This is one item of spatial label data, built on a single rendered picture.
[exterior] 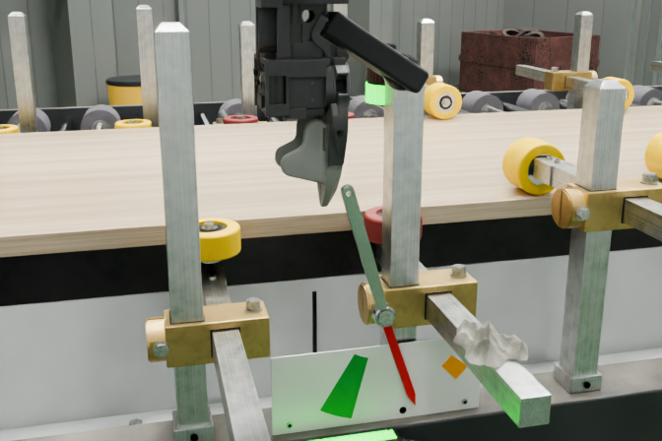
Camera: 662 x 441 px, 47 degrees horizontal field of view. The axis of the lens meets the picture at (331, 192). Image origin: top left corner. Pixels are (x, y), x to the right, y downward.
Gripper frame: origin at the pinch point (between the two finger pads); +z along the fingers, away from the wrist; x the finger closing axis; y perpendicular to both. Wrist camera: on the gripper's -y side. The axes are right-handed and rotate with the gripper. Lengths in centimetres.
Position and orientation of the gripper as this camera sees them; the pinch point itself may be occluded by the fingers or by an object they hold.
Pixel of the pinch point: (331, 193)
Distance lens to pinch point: 78.0
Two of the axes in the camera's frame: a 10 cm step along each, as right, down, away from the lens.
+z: -0.1, 9.6, 2.7
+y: -9.7, 0.5, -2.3
